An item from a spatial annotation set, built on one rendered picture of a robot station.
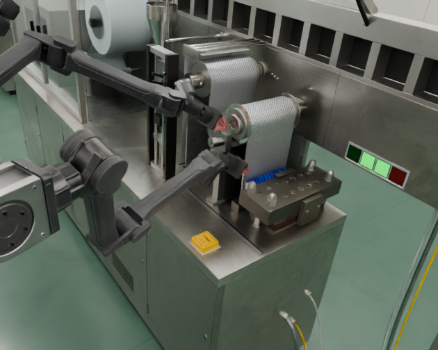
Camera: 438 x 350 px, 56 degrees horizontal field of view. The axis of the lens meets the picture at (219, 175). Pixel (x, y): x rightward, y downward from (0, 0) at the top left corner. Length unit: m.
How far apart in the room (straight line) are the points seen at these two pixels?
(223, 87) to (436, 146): 0.78
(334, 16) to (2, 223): 1.27
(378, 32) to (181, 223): 0.94
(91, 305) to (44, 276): 0.38
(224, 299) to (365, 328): 1.29
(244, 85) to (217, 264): 0.74
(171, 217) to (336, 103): 0.75
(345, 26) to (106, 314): 1.85
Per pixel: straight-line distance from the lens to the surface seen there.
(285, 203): 1.51
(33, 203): 0.72
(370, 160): 1.57
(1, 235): 0.71
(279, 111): 1.58
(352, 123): 1.59
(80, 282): 2.64
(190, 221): 1.58
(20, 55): 1.36
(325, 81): 1.64
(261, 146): 1.56
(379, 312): 2.73
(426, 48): 1.42
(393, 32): 1.47
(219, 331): 1.59
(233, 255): 1.45
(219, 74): 1.64
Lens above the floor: 1.87
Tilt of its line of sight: 31 degrees down
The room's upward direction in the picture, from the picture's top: 5 degrees clockwise
